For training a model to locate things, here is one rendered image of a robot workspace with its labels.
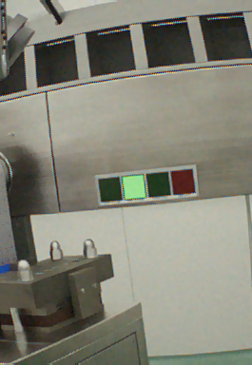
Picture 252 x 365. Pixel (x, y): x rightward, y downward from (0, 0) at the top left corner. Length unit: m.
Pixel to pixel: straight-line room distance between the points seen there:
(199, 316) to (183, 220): 0.55
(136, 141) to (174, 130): 0.10
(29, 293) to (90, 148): 0.46
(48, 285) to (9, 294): 0.10
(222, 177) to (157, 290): 2.72
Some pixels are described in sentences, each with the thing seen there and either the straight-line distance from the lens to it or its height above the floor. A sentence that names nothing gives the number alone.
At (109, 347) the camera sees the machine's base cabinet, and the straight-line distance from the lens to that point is 2.00.
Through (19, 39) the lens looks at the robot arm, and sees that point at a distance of 1.06.
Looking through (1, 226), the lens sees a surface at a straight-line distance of 2.09.
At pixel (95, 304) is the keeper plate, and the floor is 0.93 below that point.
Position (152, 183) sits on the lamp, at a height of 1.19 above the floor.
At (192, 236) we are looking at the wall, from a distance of 4.54.
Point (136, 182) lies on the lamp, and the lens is 2.06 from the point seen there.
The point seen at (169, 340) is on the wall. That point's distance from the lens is 4.72.
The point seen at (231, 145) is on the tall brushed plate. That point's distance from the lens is 1.98.
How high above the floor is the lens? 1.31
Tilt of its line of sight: 3 degrees down
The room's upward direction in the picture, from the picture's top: 7 degrees counter-clockwise
